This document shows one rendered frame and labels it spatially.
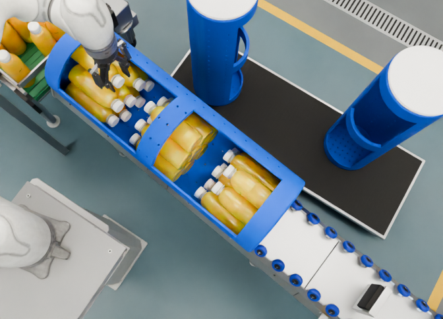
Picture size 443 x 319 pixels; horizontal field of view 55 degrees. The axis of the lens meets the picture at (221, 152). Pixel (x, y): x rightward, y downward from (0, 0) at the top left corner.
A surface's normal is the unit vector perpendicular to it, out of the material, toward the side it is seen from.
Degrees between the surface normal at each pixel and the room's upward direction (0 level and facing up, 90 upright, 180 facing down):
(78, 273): 0
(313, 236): 0
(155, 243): 0
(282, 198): 10
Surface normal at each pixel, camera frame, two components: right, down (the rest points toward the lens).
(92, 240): 0.03, -0.26
